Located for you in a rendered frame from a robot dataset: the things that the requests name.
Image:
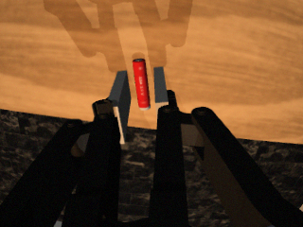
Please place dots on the red battery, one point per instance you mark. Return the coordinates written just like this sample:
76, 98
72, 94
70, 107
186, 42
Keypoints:
141, 84

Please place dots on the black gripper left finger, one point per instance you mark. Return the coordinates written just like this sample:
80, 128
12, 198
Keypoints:
40, 195

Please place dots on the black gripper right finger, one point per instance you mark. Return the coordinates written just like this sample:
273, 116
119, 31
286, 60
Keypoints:
247, 195

